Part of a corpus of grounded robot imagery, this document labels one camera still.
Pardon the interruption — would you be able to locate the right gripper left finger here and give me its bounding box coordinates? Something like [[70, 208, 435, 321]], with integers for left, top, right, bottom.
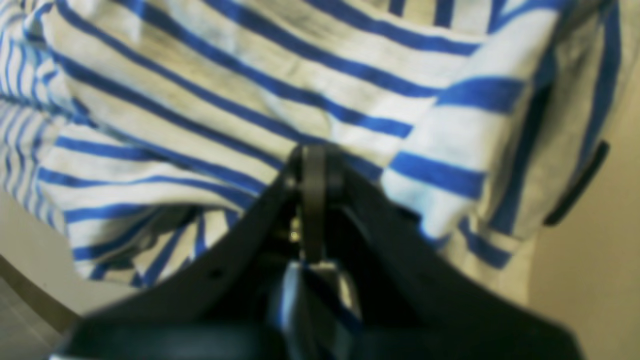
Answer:
[[51, 145, 316, 360]]

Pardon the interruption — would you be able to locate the blue white striped T-shirt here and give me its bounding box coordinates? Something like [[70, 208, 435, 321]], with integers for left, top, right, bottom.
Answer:
[[0, 0, 626, 351]]

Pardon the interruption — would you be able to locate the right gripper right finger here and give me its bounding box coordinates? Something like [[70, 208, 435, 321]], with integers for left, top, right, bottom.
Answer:
[[315, 145, 583, 360]]

